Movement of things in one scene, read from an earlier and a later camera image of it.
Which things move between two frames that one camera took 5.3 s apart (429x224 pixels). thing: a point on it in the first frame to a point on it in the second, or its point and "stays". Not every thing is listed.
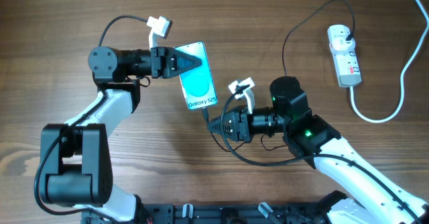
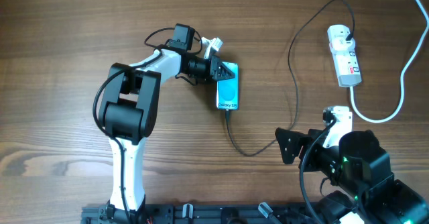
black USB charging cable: (204, 108) to (295, 78)
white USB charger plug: (340, 43) stays
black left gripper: (157, 62) to (214, 68)
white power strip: (346, 65) stays
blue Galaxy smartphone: (197, 83) to (227, 91)
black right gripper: (244, 126) to (304, 150)
